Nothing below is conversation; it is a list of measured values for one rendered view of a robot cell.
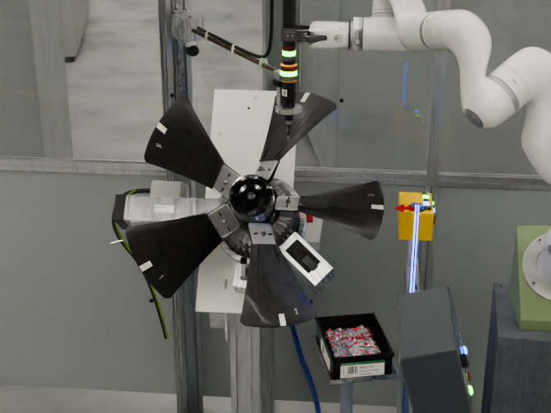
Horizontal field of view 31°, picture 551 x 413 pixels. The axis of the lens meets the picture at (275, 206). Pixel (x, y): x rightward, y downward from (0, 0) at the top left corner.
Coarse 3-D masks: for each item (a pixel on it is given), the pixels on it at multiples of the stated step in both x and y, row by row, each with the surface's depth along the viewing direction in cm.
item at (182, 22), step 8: (176, 16) 305; (184, 16) 305; (192, 16) 305; (200, 16) 305; (176, 24) 305; (184, 24) 301; (192, 24) 303; (200, 24) 304; (176, 32) 306; (184, 32) 302; (192, 32) 304; (184, 40) 303; (192, 40) 304; (200, 40) 306
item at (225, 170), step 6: (222, 168) 274; (228, 168) 272; (222, 174) 274; (228, 174) 273; (234, 174) 272; (216, 180) 276; (222, 180) 275; (228, 180) 274; (234, 180) 273; (216, 186) 277; (222, 186) 276; (228, 186) 275; (222, 192) 277; (228, 192) 276; (228, 198) 277
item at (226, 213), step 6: (216, 210) 269; (222, 210) 270; (228, 210) 271; (210, 216) 269; (216, 216) 270; (222, 216) 271; (228, 216) 272; (234, 216) 272; (216, 222) 271; (228, 222) 272; (234, 222) 273; (216, 228) 272; (222, 228) 272; (234, 228) 274; (222, 234) 273; (228, 234) 274
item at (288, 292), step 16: (256, 256) 264; (272, 256) 268; (256, 272) 263; (272, 272) 265; (288, 272) 269; (256, 288) 261; (272, 288) 263; (288, 288) 267; (256, 304) 260; (272, 304) 262; (288, 304) 264; (304, 304) 267; (240, 320) 257; (256, 320) 258; (272, 320) 260; (288, 320) 262; (304, 320) 265
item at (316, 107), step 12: (300, 96) 282; (312, 96) 279; (312, 108) 276; (324, 108) 274; (336, 108) 273; (276, 120) 283; (300, 120) 275; (312, 120) 273; (276, 132) 280; (300, 132) 273; (264, 144) 282; (276, 144) 276; (288, 144) 273; (264, 156) 278; (276, 156) 273
